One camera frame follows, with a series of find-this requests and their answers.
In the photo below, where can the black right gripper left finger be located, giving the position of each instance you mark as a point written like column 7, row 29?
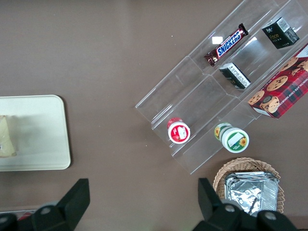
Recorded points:
column 72, row 202

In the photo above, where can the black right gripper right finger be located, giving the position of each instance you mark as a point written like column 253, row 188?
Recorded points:
column 209, row 199

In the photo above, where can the triangle sandwich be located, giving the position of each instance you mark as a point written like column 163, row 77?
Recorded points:
column 6, row 137

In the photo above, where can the light tan wicker basket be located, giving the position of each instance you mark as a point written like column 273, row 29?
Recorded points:
column 243, row 163

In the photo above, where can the beige plastic serving tray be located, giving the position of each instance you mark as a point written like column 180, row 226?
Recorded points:
column 43, row 134

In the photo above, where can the aluminium foil container stack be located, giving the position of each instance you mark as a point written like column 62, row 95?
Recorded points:
column 250, row 192

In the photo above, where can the red cola bottle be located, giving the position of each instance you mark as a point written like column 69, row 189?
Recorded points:
column 24, row 216

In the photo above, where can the green lid yogurt cup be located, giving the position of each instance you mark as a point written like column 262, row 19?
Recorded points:
column 234, row 140

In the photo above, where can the red lid yogurt cup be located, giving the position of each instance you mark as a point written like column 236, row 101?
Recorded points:
column 179, row 132

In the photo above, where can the clear acrylic stepped shelf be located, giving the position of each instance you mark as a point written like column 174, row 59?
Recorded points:
column 192, row 96

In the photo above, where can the small black carton box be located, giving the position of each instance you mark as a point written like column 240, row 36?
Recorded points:
column 234, row 75
column 276, row 36

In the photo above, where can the red tartan cookie box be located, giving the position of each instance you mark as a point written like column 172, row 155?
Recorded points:
column 284, row 91

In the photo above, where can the Snickers chocolate bar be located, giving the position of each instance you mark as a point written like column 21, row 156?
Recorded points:
column 227, row 44

